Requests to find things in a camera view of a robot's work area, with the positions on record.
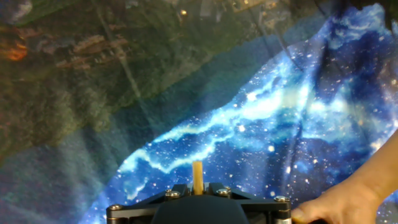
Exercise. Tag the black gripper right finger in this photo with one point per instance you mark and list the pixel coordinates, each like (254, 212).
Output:
(267, 210)

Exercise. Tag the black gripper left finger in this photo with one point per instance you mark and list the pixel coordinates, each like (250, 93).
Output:
(136, 211)

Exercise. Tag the short wooden dowel stick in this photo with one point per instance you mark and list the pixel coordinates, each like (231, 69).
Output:
(197, 179)

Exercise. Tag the person's left forearm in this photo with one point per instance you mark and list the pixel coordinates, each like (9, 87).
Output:
(379, 165)

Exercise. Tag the person's left hand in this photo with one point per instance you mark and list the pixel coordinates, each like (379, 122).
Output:
(342, 205)

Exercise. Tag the galaxy landscape printed cloth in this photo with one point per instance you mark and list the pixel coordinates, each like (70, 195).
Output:
(155, 93)

